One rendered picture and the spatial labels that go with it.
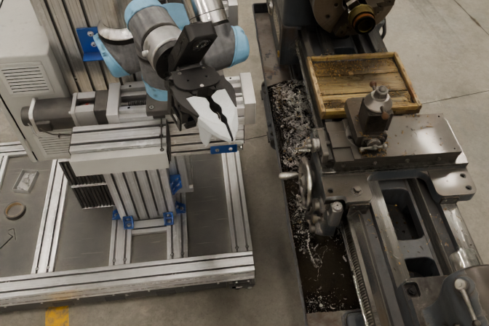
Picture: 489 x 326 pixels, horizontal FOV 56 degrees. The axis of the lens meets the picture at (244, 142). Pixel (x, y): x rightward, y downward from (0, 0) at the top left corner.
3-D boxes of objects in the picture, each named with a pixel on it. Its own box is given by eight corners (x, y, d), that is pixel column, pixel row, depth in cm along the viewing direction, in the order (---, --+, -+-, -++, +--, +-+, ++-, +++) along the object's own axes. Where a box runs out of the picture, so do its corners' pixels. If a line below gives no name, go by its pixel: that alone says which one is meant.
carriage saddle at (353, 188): (308, 137, 156) (310, 126, 151) (440, 129, 158) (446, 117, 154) (326, 213, 137) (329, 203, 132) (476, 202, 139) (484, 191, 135)
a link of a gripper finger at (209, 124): (228, 162, 66) (202, 120, 71) (233, 134, 62) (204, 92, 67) (209, 168, 65) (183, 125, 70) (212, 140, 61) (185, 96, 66)
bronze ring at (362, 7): (348, 0, 163) (354, 15, 157) (374, -2, 163) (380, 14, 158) (344, 22, 170) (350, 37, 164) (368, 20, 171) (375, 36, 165)
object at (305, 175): (291, 178, 173) (297, 139, 155) (317, 177, 174) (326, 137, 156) (303, 241, 156) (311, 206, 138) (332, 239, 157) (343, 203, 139)
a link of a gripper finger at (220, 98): (247, 156, 67) (220, 116, 73) (253, 127, 63) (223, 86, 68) (228, 162, 66) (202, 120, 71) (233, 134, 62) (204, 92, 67)
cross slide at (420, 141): (312, 130, 150) (314, 121, 147) (439, 122, 152) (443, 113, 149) (322, 171, 139) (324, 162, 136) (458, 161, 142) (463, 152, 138)
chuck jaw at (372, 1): (361, -11, 170) (393, -17, 170) (361, 1, 174) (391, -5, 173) (369, 6, 163) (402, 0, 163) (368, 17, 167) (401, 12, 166)
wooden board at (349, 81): (305, 64, 180) (306, 56, 177) (394, 59, 182) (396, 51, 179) (319, 119, 161) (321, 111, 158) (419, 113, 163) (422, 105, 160)
